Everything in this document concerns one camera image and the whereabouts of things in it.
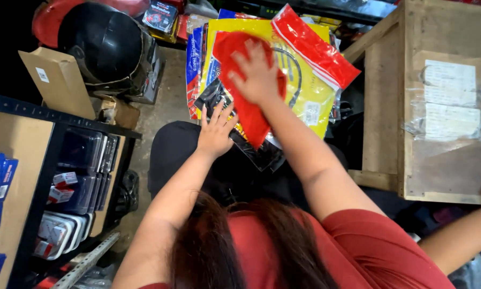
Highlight person's right hand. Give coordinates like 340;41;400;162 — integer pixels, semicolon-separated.
228;39;288;106

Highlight person's left hand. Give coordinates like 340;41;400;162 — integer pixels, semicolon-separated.
196;100;240;159

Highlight red cleaning cloth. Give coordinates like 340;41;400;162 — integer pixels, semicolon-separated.
212;31;288;150

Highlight black plastic packet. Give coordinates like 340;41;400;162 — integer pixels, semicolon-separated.
194;78;286;173

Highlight person's black trousers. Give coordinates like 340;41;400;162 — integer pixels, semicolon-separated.
147;120;350;214

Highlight red plastic packet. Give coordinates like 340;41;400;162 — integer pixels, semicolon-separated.
271;4;362;91

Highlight stack of blue red packets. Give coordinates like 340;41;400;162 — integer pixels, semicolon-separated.
185;26;210;120

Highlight black printed carton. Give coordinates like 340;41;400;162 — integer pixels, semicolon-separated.
123;35;167;105

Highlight small brown cardboard box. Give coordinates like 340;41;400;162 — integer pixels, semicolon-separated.
99;94;141;130

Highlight black plastic bag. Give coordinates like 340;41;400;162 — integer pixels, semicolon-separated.
115;169;140;214

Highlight yellow small box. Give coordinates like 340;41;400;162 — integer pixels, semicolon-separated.
150;16;181;44

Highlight black red printed packet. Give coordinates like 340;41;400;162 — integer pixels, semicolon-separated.
142;0;179;34

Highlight wooden crate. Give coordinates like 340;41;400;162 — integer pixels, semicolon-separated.
342;0;481;206

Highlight black helmet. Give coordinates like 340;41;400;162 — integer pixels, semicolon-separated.
58;2;161;87

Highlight brown cardboard box flap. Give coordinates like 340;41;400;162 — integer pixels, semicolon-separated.
18;47;97;120

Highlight grey slotted angle bar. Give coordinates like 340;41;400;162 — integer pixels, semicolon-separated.
51;231;121;289

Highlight black metal shelf rack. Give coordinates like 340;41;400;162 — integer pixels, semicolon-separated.
0;90;143;289

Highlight plastic-wrapped paper label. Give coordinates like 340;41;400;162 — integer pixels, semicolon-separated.
402;59;481;146

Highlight person's red shirt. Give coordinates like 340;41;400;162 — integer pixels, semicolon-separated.
139;208;456;289

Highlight clear plastic bag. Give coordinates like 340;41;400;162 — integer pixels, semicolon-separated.
448;253;481;289

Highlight yellow cable packet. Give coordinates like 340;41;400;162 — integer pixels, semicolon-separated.
199;18;337;139

